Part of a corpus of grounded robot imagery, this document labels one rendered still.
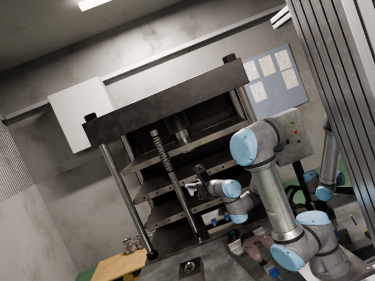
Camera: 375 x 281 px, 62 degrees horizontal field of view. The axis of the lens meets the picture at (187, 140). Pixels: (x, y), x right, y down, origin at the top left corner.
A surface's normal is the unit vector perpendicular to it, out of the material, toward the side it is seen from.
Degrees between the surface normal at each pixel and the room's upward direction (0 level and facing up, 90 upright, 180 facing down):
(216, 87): 90
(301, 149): 90
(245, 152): 83
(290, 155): 90
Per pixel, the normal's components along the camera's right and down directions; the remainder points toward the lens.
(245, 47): 0.10, 0.07
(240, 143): -0.83, 0.25
